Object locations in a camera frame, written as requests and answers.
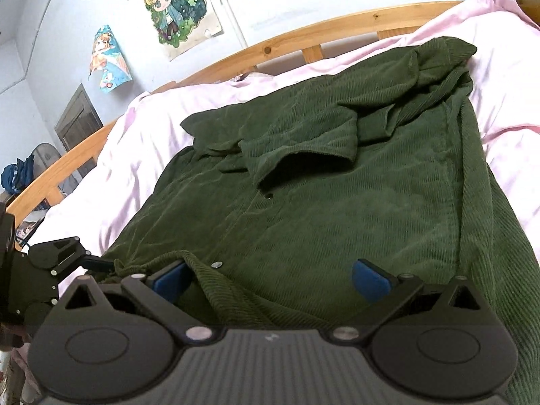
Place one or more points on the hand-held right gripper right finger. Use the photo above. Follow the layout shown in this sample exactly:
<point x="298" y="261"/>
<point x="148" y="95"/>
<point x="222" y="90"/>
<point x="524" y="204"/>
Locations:
<point x="373" y="280"/>

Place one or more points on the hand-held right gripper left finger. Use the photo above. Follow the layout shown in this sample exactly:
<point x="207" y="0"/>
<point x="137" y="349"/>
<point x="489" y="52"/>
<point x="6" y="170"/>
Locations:
<point x="173" y="280"/>

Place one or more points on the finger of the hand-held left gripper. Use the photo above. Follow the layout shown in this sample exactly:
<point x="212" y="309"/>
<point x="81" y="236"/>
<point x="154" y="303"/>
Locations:
<point x="99" y="263"/>

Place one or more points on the blue hat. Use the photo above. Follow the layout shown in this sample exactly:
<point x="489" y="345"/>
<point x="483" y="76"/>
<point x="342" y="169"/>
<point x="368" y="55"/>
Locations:
<point x="17" y="175"/>

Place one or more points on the white patterned cloth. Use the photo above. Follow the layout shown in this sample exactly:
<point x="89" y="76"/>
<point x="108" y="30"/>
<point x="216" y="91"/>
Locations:
<point x="14" y="375"/>

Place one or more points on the grey electric fan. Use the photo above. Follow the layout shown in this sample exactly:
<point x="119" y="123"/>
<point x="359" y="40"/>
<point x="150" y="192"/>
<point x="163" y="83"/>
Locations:
<point x="46" y="160"/>

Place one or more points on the dark wooden door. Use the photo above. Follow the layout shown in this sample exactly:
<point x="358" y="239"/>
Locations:
<point x="78" y="118"/>

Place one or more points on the pink bed sheet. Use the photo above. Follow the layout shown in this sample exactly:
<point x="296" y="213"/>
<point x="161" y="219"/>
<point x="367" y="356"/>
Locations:
<point x="168" y="126"/>

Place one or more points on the blond cartoon character poster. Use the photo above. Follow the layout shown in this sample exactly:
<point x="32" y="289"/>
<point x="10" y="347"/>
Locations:
<point x="177" y="8"/>

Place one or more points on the curled cartoon wall poster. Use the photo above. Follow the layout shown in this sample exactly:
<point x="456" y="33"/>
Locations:
<point x="107" y="61"/>

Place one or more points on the wooden bed frame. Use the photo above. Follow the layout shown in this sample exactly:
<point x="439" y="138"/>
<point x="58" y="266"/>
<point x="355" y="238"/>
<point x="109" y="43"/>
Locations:
<point x="295" y="38"/>

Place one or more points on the white wall pipe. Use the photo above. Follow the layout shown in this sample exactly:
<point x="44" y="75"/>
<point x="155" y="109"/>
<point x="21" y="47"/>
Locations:
<point x="231" y="12"/>

